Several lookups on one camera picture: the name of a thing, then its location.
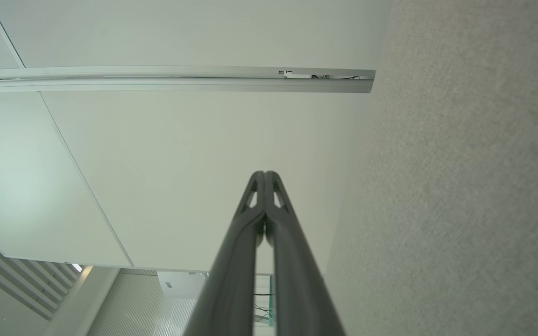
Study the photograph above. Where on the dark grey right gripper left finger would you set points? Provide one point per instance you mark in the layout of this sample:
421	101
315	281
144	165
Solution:
231	280

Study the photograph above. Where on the grey fabric sofa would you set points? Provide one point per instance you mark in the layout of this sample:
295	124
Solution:
460	186

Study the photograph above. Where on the white building column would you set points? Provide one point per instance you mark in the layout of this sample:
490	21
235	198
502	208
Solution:
82	303

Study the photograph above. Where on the ceiling light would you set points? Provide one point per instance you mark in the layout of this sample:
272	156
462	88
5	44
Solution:
77	267

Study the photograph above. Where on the white wall box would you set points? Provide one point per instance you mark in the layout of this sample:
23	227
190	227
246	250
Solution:
180	283

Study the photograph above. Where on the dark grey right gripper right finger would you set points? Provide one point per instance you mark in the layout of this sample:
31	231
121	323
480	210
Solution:
297	289

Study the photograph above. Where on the grey aluminium partition post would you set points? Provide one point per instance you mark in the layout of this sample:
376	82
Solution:
157	80

